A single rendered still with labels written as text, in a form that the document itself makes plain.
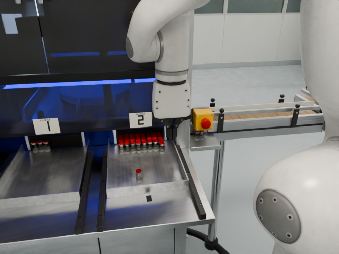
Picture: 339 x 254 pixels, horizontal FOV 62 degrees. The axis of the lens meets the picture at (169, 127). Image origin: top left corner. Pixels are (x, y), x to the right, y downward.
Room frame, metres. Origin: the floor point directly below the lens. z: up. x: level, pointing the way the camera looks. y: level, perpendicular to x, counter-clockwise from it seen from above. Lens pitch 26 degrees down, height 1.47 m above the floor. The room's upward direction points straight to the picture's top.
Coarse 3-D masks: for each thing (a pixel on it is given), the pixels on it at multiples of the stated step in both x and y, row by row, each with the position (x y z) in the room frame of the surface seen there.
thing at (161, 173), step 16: (112, 144) 1.03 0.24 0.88; (112, 160) 0.90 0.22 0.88; (128, 160) 0.90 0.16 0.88; (144, 160) 0.90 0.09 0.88; (160, 160) 0.90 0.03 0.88; (176, 160) 0.90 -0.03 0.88; (112, 176) 0.80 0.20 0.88; (128, 176) 0.80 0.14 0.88; (144, 176) 0.80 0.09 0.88; (160, 176) 0.80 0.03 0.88; (176, 176) 0.80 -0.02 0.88; (112, 192) 0.69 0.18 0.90; (128, 192) 0.70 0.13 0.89; (144, 192) 0.71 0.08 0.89
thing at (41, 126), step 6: (36, 120) 0.91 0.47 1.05; (42, 120) 0.91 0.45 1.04; (48, 120) 0.92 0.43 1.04; (54, 120) 0.92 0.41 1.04; (36, 126) 0.91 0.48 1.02; (42, 126) 0.91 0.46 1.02; (54, 126) 0.92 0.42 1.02; (36, 132) 0.91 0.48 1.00; (42, 132) 0.91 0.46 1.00; (48, 132) 0.92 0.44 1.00; (54, 132) 0.92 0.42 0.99
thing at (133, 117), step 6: (132, 114) 0.97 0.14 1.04; (138, 114) 0.97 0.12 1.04; (144, 114) 0.97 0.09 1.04; (150, 114) 0.98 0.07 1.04; (132, 120) 0.97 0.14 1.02; (144, 120) 0.97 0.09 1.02; (150, 120) 0.98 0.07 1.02; (132, 126) 0.97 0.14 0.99; (138, 126) 0.97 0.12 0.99; (144, 126) 0.97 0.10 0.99
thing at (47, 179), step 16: (16, 160) 0.88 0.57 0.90; (32, 160) 0.90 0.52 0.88; (48, 160) 0.90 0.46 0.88; (64, 160) 0.90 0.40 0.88; (80, 160) 0.90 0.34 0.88; (16, 176) 0.80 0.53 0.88; (32, 176) 0.80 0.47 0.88; (48, 176) 0.80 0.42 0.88; (64, 176) 0.80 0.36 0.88; (80, 176) 0.80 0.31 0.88; (0, 192) 0.72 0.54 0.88; (16, 192) 0.72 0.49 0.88; (32, 192) 0.72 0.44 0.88; (48, 192) 0.72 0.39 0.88; (64, 192) 0.68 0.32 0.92; (80, 192) 0.70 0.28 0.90; (0, 208) 0.64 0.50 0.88
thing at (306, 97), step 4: (304, 92) 1.47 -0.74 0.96; (308, 92) 1.44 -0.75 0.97; (296, 96) 1.50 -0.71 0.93; (300, 96) 1.47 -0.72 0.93; (304, 96) 1.48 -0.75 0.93; (308, 96) 1.48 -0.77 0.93; (296, 100) 1.49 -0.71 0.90; (300, 100) 1.45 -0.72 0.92; (304, 100) 1.42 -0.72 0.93; (308, 100) 1.42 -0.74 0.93; (312, 100) 1.42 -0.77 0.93; (316, 104) 1.36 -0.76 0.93; (320, 112) 1.27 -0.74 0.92; (324, 124) 1.23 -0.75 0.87; (324, 128) 1.23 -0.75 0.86
